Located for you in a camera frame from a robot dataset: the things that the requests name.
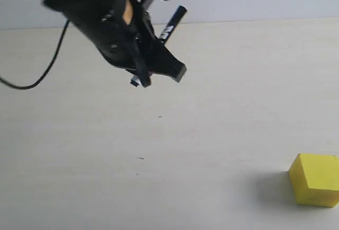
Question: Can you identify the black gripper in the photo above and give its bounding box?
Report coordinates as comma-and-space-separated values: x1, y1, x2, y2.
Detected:
116, 0, 187, 83

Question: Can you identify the black and white marker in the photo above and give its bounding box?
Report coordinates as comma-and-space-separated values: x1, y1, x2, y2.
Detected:
129, 5, 188, 87

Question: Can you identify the yellow foam cube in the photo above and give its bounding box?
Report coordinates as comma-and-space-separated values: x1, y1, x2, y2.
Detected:
288, 154, 338, 208

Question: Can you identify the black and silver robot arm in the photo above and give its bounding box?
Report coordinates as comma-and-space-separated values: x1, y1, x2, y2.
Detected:
42, 0, 186, 87

